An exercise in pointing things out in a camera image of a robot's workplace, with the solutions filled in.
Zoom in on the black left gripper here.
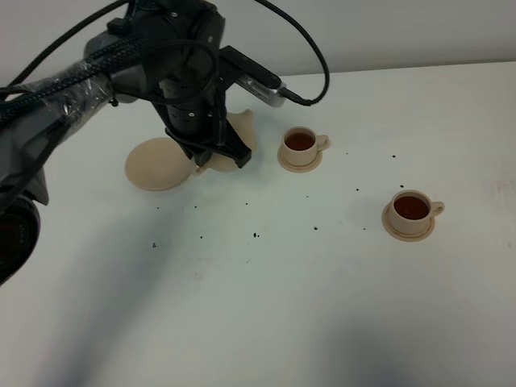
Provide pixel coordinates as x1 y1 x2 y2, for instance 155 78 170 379
152 74 252 169

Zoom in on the beige cup saucer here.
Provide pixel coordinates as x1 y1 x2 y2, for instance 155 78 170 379
277 147 323 173
381 205 435 242

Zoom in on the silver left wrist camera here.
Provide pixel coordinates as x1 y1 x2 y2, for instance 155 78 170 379
218 46 285 108

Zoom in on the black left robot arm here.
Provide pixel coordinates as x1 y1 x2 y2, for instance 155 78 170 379
1 1 252 281

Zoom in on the beige teacup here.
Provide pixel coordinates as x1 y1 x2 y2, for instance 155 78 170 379
387 190 445 236
280 127 331 166

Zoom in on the far beige teacup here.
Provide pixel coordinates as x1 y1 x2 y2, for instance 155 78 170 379
280 127 331 166

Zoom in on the far beige cup saucer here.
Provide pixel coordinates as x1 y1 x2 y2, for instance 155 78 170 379
277 147 323 173

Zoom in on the beige ceramic teapot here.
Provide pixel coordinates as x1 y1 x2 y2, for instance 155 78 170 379
193 109 256 176

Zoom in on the near beige cup saucer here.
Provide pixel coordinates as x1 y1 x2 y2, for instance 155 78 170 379
381 205 435 242

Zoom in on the near beige teacup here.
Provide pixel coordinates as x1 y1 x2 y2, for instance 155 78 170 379
387 190 445 236

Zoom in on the beige teapot saucer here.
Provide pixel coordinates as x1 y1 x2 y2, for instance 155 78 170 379
124 137 195 191

